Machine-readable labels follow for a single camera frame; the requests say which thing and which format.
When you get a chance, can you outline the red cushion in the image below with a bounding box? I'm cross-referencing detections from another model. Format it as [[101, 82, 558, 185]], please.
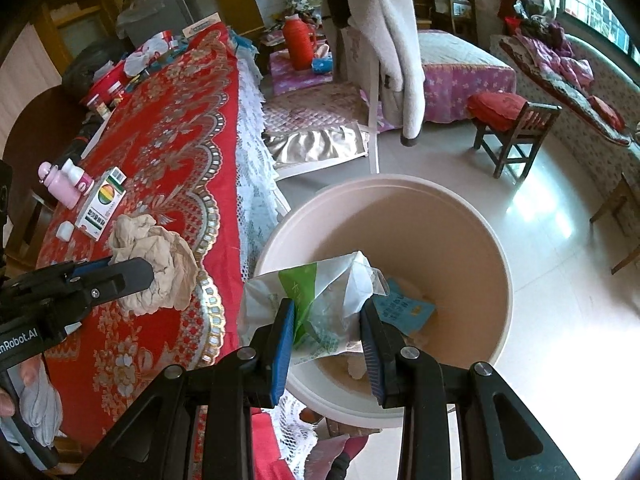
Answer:
[[467, 92, 528, 133]]

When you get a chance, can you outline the person's left hand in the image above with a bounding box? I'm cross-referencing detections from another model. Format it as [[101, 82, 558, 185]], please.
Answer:
[[0, 359, 46, 418]]

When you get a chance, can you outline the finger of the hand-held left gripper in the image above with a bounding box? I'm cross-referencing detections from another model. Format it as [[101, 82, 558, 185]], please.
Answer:
[[75, 257, 156, 307], [65, 255, 116, 281]]

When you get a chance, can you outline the white chair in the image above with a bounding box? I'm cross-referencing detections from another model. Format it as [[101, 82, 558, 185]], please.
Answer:
[[360, 75, 401, 173]]

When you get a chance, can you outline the bed with purple sheet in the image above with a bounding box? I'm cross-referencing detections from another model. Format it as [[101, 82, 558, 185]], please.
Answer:
[[417, 30, 516, 123]]

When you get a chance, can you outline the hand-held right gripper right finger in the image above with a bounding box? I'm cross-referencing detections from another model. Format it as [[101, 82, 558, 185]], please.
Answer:
[[359, 297, 581, 480]]

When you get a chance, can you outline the light blue packet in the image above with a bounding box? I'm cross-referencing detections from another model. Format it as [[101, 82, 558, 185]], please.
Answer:
[[372, 279, 437, 337]]

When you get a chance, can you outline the cream fleece coat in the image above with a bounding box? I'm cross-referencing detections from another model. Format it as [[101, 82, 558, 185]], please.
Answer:
[[322, 0, 426, 148]]

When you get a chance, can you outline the pink quilted mat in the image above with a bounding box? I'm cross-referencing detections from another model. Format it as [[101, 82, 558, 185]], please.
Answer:
[[262, 82, 371, 136]]

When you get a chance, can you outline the green white plastic bag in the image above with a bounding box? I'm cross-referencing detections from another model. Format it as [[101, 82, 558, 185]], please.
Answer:
[[237, 250, 390, 367]]

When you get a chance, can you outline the silver foil mat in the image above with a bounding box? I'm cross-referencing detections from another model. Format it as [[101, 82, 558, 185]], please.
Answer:
[[262, 125, 371, 181]]

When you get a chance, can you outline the floral sofa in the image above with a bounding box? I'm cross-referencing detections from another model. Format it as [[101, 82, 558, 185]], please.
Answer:
[[492, 25, 640, 171]]

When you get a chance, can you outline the beige round trash bin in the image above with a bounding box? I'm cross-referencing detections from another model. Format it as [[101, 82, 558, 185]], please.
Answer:
[[252, 174, 515, 428]]

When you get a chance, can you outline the round dark wooden board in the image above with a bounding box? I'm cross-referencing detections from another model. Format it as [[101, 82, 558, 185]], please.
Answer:
[[0, 85, 93, 171]]

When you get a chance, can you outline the white lace tablecloth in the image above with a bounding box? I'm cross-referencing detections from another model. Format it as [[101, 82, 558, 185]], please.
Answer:
[[232, 45, 321, 480]]

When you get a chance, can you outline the window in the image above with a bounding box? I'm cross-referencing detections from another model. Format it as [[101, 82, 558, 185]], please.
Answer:
[[560, 0, 640, 56]]

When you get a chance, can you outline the light wooden chair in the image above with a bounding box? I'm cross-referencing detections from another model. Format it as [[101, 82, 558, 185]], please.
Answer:
[[590, 172, 640, 276]]

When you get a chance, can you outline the grey appliance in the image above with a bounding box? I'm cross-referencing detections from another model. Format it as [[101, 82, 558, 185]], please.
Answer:
[[117, 0, 193, 48]]

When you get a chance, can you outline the beige cloth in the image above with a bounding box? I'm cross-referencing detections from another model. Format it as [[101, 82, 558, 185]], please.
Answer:
[[107, 213, 200, 313]]

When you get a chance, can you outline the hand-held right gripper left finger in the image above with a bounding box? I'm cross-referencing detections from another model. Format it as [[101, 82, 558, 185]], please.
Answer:
[[75, 297, 297, 480]]

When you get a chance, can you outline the red floral tablecloth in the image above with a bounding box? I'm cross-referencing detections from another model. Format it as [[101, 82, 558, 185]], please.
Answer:
[[35, 22, 281, 480]]

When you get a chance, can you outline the purple clothes pile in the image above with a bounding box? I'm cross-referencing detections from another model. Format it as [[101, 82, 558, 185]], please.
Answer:
[[505, 12, 596, 93]]

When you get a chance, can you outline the white red plastic bag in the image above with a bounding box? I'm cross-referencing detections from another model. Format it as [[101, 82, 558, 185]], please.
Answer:
[[124, 42, 166, 76]]

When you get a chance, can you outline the dark wooden stool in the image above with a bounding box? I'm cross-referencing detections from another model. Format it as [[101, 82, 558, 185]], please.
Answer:
[[472, 102, 562, 179]]

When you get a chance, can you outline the white pill bottle pink label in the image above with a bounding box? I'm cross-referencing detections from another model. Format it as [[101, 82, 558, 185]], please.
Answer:
[[61, 158, 95, 196]]

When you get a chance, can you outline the grey cloth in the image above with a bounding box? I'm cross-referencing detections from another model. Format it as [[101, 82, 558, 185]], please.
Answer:
[[20, 375, 63, 448]]

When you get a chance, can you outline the white medicine box rainbow circle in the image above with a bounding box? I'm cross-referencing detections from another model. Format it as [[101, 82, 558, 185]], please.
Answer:
[[75, 167, 126, 240]]

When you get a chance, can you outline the red thermos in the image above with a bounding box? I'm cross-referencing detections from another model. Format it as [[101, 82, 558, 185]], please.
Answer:
[[282, 15, 317, 70]]

